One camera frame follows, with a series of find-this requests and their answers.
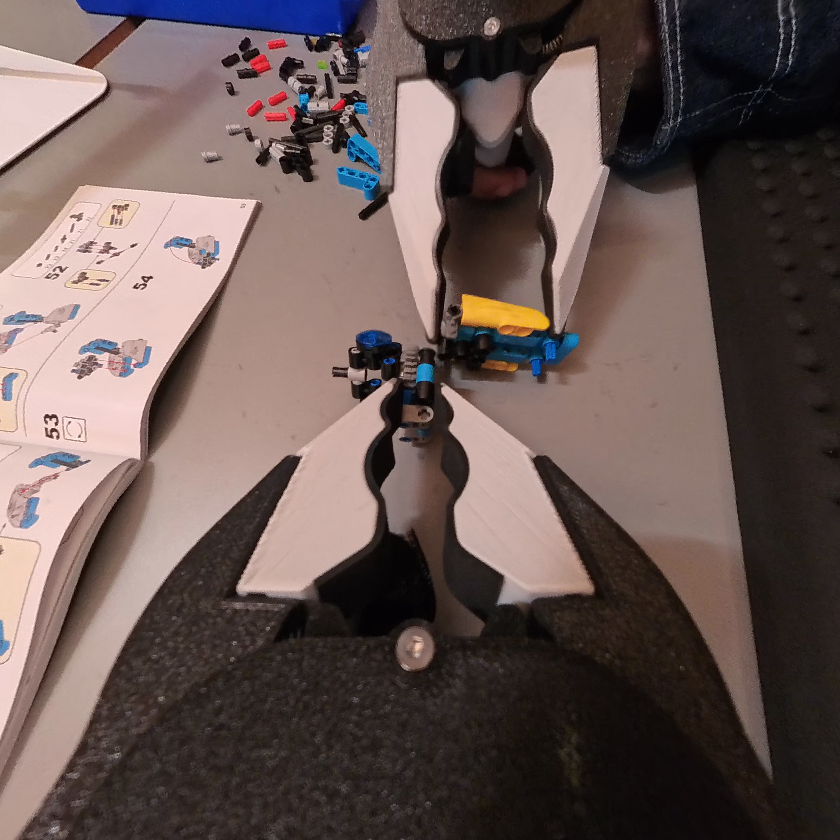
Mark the open instruction booklet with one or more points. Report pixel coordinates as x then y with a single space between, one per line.
92 394

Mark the black grey gear assembly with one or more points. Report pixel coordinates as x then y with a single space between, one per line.
374 361

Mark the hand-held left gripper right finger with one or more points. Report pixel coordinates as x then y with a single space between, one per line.
519 525

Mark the blue storage bin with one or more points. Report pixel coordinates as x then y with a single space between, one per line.
236 13

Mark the blue yellow brick assembly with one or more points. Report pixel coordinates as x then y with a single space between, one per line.
505 335

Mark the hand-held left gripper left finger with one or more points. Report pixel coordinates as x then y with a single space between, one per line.
309 525

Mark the pile of loose small bricks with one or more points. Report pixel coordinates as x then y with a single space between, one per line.
309 112

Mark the person's right hand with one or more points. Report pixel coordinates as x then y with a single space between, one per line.
496 181

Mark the grey desk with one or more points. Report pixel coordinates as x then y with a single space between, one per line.
630 394

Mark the blue beam with black pins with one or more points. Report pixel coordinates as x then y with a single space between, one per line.
423 387

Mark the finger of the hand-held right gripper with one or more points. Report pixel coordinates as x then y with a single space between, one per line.
575 171
423 184

